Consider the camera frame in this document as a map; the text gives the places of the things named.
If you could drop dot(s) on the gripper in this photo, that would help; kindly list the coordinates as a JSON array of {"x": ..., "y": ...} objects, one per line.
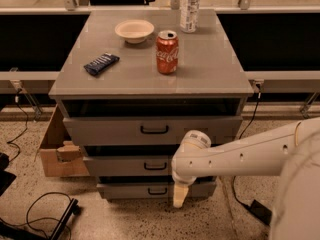
[{"x": 183, "y": 178}]

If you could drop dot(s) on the grey drawer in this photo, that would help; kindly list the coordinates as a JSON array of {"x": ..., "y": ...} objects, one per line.
[
  {"x": 120, "y": 166},
  {"x": 152, "y": 190},
  {"x": 104, "y": 131}
]

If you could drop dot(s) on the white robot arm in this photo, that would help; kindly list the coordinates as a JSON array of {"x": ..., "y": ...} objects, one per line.
[{"x": 291, "y": 152}]

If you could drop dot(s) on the grey bottom drawer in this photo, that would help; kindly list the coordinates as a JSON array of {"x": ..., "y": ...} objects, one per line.
[{"x": 152, "y": 190}]

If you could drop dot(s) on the grey top drawer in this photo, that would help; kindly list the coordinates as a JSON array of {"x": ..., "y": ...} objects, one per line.
[{"x": 104, "y": 131}]

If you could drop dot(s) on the grey drawer cabinet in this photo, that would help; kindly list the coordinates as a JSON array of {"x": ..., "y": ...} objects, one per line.
[{"x": 209, "y": 80}]

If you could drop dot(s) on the black power adapter brick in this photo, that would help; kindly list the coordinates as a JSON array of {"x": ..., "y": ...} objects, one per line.
[{"x": 260, "y": 212}]

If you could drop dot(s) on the black stand leg left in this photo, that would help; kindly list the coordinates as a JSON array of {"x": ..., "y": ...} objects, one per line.
[{"x": 72, "y": 209}]

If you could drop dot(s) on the brown cardboard box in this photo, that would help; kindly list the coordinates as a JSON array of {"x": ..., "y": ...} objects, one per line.
[{"x": 60, "y": 157}]

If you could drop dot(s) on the red cola can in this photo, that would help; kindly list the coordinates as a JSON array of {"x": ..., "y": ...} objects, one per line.
[{"x": 167, "y": 49}]

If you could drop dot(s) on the dark blue snack packet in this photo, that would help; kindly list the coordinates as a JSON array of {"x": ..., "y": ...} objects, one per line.
[{"x": 97, "y": 66}]

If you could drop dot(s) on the white paper bowl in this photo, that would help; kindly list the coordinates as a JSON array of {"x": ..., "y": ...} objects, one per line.
[{"x": 134, "y": 31}]

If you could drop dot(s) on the black object left edge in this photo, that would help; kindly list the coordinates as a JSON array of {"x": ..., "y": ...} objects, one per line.
[{"x": 6, "y": 178}]

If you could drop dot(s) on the clear plastic water bottle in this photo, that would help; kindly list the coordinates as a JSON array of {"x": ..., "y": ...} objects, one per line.
[{"x": 189, "y": 10}]

